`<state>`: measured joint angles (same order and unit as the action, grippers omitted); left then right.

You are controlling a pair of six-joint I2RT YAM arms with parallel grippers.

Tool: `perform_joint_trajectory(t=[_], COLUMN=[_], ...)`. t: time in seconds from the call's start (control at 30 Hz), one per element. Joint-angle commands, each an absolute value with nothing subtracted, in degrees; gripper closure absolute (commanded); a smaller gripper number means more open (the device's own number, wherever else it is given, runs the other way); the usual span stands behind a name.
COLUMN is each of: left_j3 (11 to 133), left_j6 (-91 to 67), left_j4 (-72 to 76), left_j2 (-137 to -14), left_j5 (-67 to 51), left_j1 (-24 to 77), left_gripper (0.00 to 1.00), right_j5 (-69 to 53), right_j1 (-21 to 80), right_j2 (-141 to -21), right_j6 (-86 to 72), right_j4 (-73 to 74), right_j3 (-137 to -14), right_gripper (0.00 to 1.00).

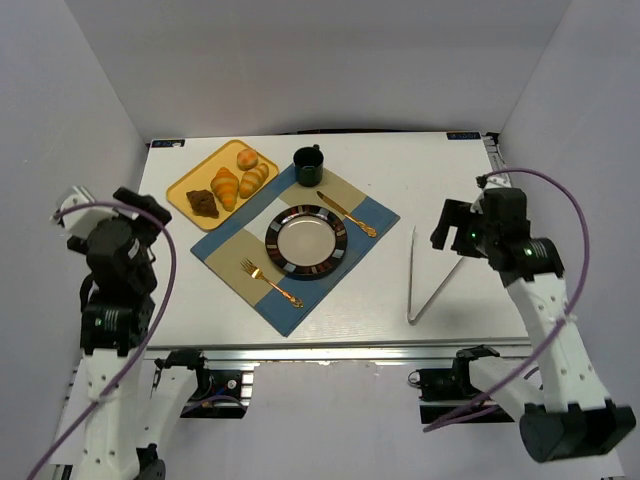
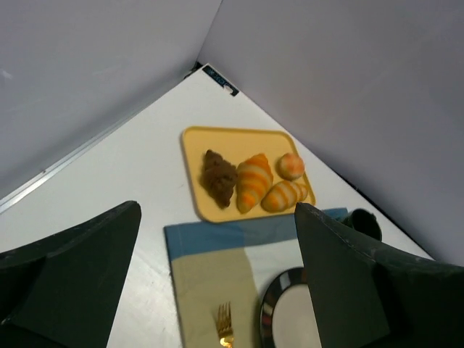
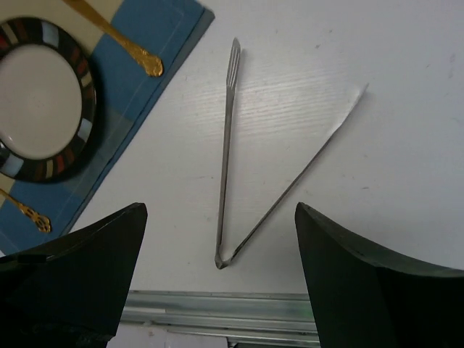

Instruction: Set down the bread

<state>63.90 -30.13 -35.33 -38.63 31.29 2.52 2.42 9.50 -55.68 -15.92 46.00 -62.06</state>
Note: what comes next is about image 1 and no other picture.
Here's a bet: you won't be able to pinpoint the silver metal tongs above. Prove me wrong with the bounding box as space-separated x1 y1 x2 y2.
406 227 465 326

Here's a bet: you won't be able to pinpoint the large golden croissant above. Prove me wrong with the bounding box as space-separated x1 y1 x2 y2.
210 167 239 212

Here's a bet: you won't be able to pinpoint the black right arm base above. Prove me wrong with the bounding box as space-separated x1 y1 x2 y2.
407 368 514 425

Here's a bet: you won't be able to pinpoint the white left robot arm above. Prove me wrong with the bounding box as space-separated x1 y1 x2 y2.
59 187 207 479

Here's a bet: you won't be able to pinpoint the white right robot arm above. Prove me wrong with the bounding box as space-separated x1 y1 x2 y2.
430 188 636 463

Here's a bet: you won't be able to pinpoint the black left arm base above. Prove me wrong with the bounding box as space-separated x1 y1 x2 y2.
181 367 253 419

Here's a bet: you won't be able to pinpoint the gold knife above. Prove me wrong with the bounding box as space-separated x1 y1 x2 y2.
316 191 377 238

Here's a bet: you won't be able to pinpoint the right blue table sticker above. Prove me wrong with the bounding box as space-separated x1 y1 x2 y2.
446 131 482 141

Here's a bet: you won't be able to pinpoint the blue table sticker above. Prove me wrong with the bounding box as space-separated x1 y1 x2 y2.
150 139 185 148
446 131 482 141

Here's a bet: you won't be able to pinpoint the dark brown brownie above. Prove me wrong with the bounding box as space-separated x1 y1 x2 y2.
186 190 219 219

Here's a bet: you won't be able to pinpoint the yellow plastic tray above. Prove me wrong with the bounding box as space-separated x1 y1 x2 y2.
166 139 280 232

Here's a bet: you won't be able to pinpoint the left blue table sticker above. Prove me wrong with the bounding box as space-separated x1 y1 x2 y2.
150 139 185 148

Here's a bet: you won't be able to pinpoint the gold fork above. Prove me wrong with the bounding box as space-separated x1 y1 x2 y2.
241 259 304 309

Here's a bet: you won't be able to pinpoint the dark rimmed ceramic plate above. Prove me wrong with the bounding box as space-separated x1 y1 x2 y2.
264 204 348 279

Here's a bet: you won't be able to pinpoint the small golden croissant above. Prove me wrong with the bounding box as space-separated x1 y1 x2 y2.
239 163 269 199

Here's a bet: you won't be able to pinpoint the blue and beige placemat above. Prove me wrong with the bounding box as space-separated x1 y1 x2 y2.
191 166 399 337

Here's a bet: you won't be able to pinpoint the dark green mug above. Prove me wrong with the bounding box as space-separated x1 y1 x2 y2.
293 144 324 187

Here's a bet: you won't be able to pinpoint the round glazed bun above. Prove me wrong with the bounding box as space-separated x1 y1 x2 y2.
236 148 259 171

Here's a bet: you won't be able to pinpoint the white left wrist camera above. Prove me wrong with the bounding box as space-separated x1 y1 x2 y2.
50 185 118 241

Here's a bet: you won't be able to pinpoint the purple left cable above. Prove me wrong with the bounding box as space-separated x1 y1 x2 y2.
25 201 178 480

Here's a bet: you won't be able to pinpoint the purple cable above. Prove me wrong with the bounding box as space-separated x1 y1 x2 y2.
25 201 178 480
423 167 589 433

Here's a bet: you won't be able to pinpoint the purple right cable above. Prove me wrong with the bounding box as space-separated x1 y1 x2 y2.
423 167 589 433

